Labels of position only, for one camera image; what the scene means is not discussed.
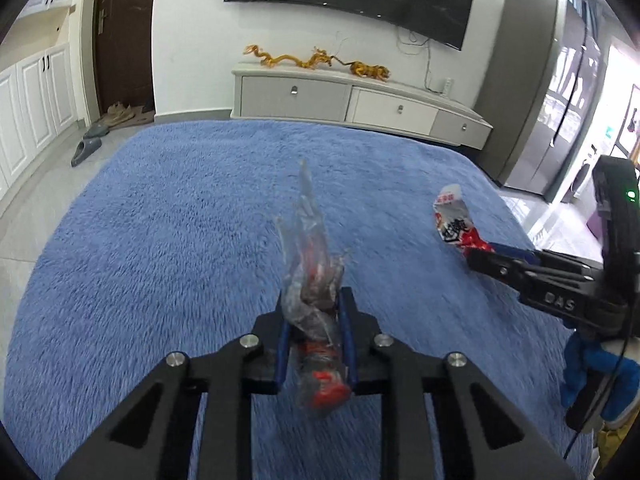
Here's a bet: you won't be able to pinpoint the white cupboard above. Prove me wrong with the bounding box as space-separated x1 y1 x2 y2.
0 0 82 202

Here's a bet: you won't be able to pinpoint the yellow clothing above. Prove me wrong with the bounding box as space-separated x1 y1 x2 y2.
594 417 633 480

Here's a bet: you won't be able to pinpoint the white washing machine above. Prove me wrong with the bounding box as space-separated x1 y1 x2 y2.
570 157 599 204

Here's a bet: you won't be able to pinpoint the gold dragon figurine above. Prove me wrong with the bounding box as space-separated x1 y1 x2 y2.
243 44 347 71

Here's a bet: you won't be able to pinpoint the blue fluffy blanket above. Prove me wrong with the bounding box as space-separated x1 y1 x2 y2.
2 120 596 480

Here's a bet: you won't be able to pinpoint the dark brown door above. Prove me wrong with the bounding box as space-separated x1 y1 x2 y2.
94 0 158 116

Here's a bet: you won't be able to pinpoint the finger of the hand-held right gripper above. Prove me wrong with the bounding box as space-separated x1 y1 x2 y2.
491 242 599 278
465 248 532 297

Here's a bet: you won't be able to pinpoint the grey and white tv cabinet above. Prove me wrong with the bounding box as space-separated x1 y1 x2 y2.
231 60 494 151

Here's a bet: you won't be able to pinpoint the gold tiger figurine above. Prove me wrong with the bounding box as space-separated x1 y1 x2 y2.
349 60 392 82

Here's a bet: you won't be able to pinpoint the person's right hand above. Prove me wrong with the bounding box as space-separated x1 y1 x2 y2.
559 330 640 423

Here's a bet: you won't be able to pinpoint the black wall cable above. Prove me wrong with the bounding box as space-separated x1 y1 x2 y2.
397 25 447 92

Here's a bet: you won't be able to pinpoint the beige shoes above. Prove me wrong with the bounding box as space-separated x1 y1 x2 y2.
102 101 137 129

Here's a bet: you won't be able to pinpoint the purple box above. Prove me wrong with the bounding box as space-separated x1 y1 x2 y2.
587 210 609 244

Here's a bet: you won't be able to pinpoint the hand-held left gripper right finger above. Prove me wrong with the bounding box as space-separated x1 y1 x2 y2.
337 287 576 480

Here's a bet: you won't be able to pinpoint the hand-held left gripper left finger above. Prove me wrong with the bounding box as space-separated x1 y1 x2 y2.
55 296 293 480

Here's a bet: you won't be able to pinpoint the grey refrigerator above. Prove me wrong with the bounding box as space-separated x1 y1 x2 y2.
475 0 608 197

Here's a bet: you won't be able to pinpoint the clear plastic wrapper red print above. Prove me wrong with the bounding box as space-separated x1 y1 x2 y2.
275 160 352 412

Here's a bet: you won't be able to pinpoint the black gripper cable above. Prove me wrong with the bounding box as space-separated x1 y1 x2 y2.
563 337 632 462

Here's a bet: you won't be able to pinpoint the red and white snack wrapper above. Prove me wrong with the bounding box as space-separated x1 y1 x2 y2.
432 184 497 258

